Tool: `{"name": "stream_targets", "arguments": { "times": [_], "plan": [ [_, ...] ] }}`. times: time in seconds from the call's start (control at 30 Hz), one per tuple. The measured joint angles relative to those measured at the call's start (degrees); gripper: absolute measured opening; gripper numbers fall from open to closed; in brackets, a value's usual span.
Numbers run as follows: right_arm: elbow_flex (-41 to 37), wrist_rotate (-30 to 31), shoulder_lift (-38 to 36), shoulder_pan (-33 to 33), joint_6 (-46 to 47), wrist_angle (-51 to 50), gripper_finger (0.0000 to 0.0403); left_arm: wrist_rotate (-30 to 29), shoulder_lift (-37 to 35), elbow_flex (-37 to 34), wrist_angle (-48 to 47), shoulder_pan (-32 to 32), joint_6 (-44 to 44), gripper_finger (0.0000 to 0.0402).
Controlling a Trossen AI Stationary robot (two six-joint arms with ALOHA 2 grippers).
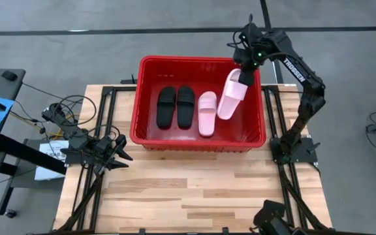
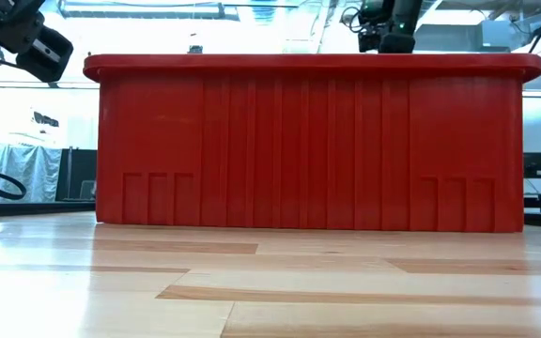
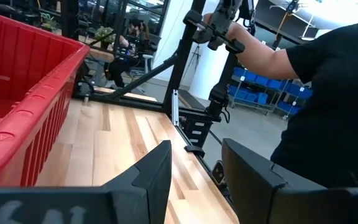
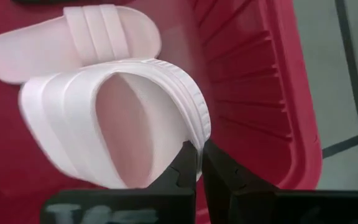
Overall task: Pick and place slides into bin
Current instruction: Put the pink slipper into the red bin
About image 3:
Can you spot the white stool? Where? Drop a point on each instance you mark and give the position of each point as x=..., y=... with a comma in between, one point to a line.
x=148, y=59

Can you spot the black aluminium frame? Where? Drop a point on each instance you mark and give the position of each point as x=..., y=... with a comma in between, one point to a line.
x=182, y=62

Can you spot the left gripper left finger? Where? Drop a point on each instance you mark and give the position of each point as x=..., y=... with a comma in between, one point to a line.
x=148, y=174

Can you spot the small black camera module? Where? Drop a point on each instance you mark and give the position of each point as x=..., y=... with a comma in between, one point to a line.
x=218, y=172

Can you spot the silver aluminium bracket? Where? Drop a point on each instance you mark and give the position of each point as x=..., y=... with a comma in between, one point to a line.
x=175, y=109

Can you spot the round wooden side table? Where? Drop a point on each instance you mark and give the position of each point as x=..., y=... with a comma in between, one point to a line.
x=101, y=55

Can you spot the red plastic bin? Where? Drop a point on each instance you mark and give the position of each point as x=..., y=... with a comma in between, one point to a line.
x=26, y=118

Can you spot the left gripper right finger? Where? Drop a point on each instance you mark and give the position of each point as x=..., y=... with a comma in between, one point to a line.
x=253, y=186

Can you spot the potted green plant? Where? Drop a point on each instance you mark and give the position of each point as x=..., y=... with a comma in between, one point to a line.
x=49, y=22
x=104, y=34

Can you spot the person's forearm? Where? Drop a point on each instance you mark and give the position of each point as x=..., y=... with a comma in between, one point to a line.
x=259, y=56

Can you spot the metal shelf with blue bins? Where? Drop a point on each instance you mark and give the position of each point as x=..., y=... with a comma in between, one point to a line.
x=259, y=93

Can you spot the person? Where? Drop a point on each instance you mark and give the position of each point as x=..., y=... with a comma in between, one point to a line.
x=120, y=68
x=337, y=109

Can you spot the black frame bracket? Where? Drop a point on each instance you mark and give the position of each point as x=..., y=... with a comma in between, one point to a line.
x=194, y=150

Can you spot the person's hand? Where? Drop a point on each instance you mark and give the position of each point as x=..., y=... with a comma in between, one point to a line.
x=236, y=31

